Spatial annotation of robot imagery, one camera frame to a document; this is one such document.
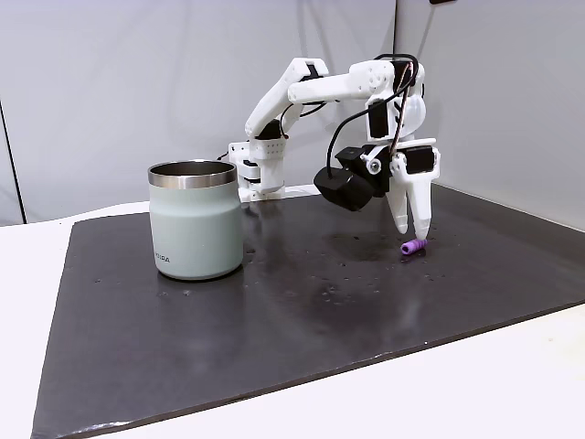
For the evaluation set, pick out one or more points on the purple ribbed pen grip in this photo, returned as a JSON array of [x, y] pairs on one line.
[[412, 247]]

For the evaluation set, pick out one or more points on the black table mat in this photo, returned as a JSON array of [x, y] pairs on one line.
[[274, 343]]

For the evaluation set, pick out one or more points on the pale green steel mug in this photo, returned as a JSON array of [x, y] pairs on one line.
[[196, 228]]

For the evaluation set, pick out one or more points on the black camera box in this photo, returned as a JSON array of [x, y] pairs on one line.
[[343, 187]]

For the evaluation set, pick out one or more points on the black wall fixture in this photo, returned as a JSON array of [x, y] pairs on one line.
[[442, 2]]

